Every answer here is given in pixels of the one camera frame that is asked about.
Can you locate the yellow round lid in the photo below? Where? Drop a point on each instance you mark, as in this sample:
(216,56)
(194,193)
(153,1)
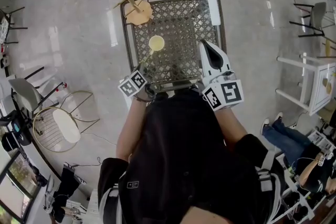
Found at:
(156,42)

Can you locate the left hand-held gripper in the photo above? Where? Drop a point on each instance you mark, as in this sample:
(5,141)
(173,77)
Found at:
(132,84)

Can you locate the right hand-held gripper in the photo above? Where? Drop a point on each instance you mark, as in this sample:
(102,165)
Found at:
(231,91)

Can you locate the black legged side table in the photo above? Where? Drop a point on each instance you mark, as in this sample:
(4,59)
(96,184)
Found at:
(4,29)

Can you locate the pale chair with black legs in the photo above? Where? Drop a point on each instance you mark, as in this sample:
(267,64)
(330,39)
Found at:
(316,17)

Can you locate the person's left forearm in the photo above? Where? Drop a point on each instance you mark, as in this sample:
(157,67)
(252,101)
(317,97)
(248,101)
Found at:
(128,126)

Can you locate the person's right forearm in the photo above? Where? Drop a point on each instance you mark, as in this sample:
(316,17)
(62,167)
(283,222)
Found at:
(231,126)

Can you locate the large dark framed window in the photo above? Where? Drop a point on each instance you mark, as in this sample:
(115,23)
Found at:
(15,186)

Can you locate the grey chair with black legs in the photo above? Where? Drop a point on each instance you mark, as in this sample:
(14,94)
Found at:
(26,94)

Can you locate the dark metal lattice table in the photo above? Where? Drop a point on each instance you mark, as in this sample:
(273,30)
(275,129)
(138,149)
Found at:
(178,34)

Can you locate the white square framed table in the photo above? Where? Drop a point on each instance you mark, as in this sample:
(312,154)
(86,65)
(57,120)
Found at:
(319,81)

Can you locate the wooden stand with base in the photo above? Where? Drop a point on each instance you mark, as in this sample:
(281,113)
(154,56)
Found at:
(139,14)

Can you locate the person's black clothed torso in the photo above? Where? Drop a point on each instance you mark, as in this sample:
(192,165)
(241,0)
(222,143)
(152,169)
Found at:
(178,152)

